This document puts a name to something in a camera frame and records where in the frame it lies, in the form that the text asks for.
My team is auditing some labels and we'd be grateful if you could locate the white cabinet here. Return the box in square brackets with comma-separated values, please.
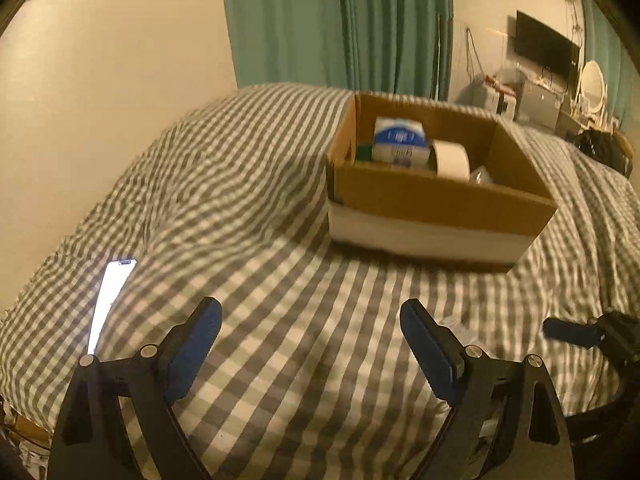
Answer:
[519, 80, 562, 132]

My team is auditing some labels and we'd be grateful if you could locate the small white appliance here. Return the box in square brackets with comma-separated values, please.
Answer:
[492, 91, 519, 121]

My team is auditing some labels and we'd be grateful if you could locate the wall television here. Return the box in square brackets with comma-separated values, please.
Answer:
[514, 10, 581, 84]

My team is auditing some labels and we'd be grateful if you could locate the round white mirror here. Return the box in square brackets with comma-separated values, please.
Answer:
[578, 60, 607, 117]

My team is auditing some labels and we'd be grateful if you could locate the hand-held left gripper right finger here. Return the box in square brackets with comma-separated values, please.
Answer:
[399, 298, 576, 480]

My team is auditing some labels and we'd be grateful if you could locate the black bag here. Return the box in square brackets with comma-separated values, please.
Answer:
[573, 128, 632, 177]

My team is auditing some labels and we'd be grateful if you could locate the white tape roll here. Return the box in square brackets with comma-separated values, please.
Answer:
[431, 141, 471, 181]

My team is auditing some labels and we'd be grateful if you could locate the lit smartphone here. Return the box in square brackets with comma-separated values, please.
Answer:
[87, 258, 138, 357]

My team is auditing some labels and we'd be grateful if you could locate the cardboard box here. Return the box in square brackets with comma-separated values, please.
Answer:
[325, 92, 559, 274]

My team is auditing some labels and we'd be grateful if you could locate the grey checked blanket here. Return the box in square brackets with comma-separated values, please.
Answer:
[0, 82, 640, 480]

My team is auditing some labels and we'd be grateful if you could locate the blue and white carton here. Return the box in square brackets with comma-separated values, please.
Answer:
[371, 116, 432, 169]

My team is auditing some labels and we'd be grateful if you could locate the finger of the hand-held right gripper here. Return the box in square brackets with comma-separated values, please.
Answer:
[542, 316, 604, 349]

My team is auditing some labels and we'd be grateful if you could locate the green window curtain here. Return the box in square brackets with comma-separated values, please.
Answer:
[581, 0, 640, 129]

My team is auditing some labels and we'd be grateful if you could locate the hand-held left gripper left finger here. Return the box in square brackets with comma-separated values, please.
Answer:
[47, 297, 223, 480]

